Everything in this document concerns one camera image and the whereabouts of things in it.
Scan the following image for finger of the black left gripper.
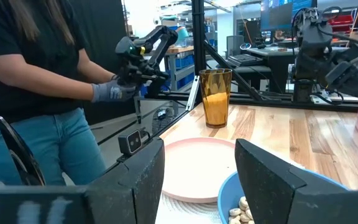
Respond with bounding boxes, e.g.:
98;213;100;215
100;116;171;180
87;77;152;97
324;60;358;101
333;43;358;63

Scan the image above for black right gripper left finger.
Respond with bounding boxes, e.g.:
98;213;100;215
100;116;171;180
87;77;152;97
85;138;167;224

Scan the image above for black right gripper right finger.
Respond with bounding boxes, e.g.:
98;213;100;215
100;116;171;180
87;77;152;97
234;138;354;224

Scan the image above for person's forearm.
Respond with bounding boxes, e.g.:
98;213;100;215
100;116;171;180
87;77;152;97
0;54;95;102
77;48;118;84

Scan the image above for red storage bins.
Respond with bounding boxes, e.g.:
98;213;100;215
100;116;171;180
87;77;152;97
327;6;358;40

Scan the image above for grey office desk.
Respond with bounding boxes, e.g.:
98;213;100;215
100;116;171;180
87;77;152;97
246;45;351;94

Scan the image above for cereal loops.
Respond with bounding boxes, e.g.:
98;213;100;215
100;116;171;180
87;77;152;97
227;195;255;224

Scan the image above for blue bowl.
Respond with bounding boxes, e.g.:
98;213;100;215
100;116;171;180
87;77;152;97
217;169;351;224

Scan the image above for white round woven placemat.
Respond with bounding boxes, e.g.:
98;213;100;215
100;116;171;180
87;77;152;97
155;192;223;224

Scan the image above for large dark monitor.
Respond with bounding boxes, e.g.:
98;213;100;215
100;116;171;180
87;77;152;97
260;0;318;32

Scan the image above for black keyboard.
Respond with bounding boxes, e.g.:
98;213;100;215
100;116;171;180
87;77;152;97
226;53;264;68

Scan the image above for pink plate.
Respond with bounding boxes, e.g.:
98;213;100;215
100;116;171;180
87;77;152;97
162;137;239;204

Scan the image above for dark treaded shoe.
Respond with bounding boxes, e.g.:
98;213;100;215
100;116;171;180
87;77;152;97
152;106;174;135

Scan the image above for grey office chair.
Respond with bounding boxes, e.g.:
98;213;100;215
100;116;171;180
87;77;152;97
226;34;246;57

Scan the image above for amber drinking glass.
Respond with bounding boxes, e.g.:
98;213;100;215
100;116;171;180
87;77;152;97
198;68;233;129

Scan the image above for person's gloved hand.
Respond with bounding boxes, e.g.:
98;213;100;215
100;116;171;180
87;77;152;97
91;78;138;104

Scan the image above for silver metal bar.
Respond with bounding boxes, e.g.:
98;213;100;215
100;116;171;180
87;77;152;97
185;75;201;111

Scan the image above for black curved chair part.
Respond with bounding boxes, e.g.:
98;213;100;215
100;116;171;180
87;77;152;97
0;115;47;187

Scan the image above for blue storage bins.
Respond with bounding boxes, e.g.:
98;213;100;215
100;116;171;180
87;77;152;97
165;54;196;91

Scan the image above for wooden workbench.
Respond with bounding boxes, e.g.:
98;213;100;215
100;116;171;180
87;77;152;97
162;44;196;94

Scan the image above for black curtain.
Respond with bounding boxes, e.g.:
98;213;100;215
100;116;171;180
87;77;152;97
69;0;137;126

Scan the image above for person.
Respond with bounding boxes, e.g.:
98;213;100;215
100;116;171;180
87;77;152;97
0;0;118;187

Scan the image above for small grey depth camera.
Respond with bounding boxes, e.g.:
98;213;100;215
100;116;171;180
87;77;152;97
117;129;144;157

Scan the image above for black aluminium table frame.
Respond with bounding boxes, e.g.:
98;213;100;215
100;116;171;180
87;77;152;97
104;0;358;174

